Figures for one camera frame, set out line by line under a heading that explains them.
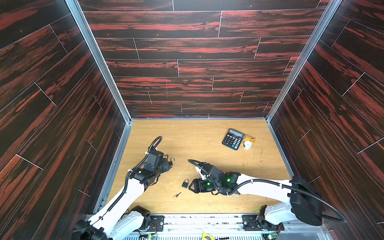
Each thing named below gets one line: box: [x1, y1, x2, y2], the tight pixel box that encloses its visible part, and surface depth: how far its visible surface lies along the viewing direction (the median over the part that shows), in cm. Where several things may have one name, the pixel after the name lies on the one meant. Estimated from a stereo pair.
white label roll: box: [243, 140, 253, 150], surface depth 104 cm
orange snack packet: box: [243, 134, 256, 144], surface depth 107 cm
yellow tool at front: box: [201, 232, 215, 240], surface depth 70 cm
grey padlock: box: [181, 178, 189, 189], surface depth 88 cm
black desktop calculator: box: [221, 128, 245, 151], surface depth 107 cm
